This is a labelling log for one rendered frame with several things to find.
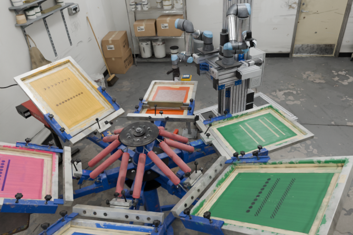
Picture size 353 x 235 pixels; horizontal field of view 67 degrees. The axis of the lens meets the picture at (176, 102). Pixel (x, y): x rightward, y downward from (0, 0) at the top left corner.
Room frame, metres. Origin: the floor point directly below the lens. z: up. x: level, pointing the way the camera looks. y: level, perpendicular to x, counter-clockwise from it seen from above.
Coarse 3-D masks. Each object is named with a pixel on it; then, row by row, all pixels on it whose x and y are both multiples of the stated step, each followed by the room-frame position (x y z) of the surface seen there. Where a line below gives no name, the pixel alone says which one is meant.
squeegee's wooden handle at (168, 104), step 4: (148, 100) 2.46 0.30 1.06; (148, 104) 2.44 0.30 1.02; (152, 104) 2.43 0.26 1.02; (160, 104) 2.41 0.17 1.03; (164, 104) 2.40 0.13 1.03; (168, 104) 2.39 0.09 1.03; (172, 104) 2.38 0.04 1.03; (176, 104) 2.37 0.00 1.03; (180, 104) 2.36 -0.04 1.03; (180, 108) 2.36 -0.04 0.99
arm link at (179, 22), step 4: (176, 20) 3.11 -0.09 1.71; (180, 20) 3.08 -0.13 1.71; (184, 20) 3.05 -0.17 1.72; (176, 24) 3.09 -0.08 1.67; (180, 24) 3.05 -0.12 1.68; (180, 28) 3.07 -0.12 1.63; (196, 32) 3.27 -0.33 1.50; (200, 32) 3.31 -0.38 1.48; (196, 36) 3.29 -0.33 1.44; (200, 36) 3.29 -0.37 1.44
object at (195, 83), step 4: (152, 80) 3.06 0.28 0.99; (156, 80) 3.05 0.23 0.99; (152, 84) 2.95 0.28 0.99; (192, 84) 2.92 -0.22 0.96; (196, 84) 2.85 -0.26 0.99; (152, 88) 2.90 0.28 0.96; (196, 88) 2.79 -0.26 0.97; (148, 92) 2.76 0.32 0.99; (192, 92) 2.67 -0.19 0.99; (144, 96) 2.68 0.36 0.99; (148, 96) 2.70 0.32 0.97; (192, 96) 2.59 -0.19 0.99; (140, 112) 2.37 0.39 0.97
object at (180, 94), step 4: (176, 88) 2.86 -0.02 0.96; (180, 88) 2.85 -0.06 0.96; (184, 88) 2.85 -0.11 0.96; (188, 88) 2.84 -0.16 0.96; (172, 92) 2.77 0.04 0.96; (176, 92) 2.76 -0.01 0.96; (180, 92) 2.75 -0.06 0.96; (184, 92) 2.74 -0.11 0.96; (188, 92) 2.74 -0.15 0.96; (172, 96) 2.68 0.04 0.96; (176, 96) 2.67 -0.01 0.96; (180, 96) 2.67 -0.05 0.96; (184, 96) 2.66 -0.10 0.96; (172, 100) 2.59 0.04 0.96; (176, 100) 2.58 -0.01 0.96; (180, 100) 2.57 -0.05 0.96; (184, 100) 2.57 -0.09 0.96; (168, 112) 2.35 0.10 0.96; (172, 112) 2.34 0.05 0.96; (176, 112) 2.34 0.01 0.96; (180, 112) 2.33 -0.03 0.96
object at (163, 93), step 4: (160, 88) 2.90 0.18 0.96; (164, 88) 2.89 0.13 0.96; (168, 88) 2.88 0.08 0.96; (172, 88) 2.87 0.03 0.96; (156, 92) 2.80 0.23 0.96; (160, 92) 2.79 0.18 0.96; (164, 92) 2.78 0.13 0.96; (168, 92) 2.78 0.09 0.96; (156, 96) 2.71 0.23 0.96; (160, 96) 2.71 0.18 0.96; (164, 96) 2.70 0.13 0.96; (168, 96) 2.69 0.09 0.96; (152, 100) 2.63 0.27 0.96; (156, 100) 2.62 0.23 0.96; (160, 100) 2.61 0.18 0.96; (164, 100) 2.60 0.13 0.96; (168, 100) 2.60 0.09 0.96; (148, 112) 2.38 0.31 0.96; (152, 112) 2.38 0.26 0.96; (156, 112) 2.37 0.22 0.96; (164, 112) 2.36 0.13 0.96
